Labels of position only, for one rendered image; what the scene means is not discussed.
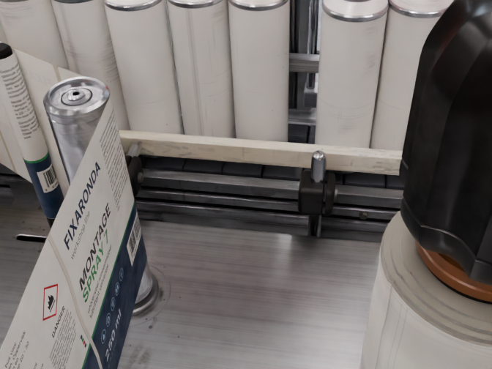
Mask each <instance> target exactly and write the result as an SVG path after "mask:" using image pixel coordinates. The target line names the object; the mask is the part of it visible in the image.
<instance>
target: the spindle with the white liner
mask: <svg viewBox="0 0 492 369"><path fill-rule="evenodd" d="M399 176H400V180H401V182H402V185H403V186H404V191H403V199H402V201H401V205H400V211H399V212H398V213H397V214H396V215H395V216H394V217H393V218H392V219H391V221H390V222H389V224H388V226H387V227H386V229H385V232H384V235H383V237H382V241H381V249H380V256H379V266H378V271H377V276H376V280H375V283H374V287H373V292H372V297H371V303H370V313H369V319H368V325H367V328H366V331H365V338H364V343H363V347H362V360H361V363H360V367H359V369H492V0H454V1H453V2H452V3H451V4H450V5H449V7H448V8H446V10H445V11H444V13H443V14H442V15H441V17H440V18H439V19H438V20H437V22H436V24H435V25H434V27H433V28H432V29H431V31H430V33H429V35H428V36H427V39H426V41H425V43H424V45H423V47H422V52H421V54H420V60H419V65H418V69H417V77H416V81H415V85H414V93H413V97H412V101H411V108H410V113H409V120H408V124H407V129H406V136H405V141H404V145H403V152H402V159H401V162H400V168H399Z"/></svg>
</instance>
